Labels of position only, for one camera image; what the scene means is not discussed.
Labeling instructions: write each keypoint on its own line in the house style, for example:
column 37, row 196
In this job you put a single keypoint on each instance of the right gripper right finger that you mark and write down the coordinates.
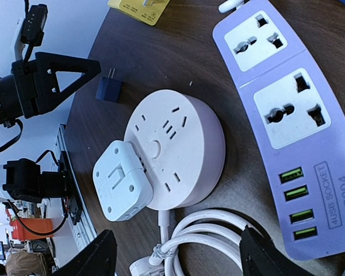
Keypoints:
column 259, row 256

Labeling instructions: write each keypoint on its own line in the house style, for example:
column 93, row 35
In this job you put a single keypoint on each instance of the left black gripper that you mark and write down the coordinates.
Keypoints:
column 41, row 85

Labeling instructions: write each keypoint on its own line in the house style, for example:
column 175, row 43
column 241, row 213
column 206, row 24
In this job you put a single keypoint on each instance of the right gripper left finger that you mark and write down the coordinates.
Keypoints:
column 97, row 258

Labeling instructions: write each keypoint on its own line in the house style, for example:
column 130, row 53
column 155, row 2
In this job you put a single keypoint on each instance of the dark navy usb charger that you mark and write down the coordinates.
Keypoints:
column 109, row 88

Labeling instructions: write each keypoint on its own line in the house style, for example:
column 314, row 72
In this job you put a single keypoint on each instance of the white square plug adapter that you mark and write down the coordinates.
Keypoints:
column 122, row 186

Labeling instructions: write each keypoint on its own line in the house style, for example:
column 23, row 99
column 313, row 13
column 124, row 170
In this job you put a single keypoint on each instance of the yellow cube socket adapter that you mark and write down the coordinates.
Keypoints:
column 146, row 11

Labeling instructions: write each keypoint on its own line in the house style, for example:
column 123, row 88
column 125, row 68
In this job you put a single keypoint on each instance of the round pink socket hub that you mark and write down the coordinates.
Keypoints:
column 181, row 144

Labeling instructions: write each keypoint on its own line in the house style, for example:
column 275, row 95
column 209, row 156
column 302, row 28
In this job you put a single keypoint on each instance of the purple power strip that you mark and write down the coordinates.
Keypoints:
column 297, row 121

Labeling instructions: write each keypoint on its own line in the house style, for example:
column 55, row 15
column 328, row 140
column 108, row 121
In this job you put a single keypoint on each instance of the front aluminium rail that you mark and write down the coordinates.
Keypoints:
column 81, row 225

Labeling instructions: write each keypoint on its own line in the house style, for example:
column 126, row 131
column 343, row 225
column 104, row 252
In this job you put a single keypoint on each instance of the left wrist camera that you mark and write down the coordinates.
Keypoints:
column 29, row 32

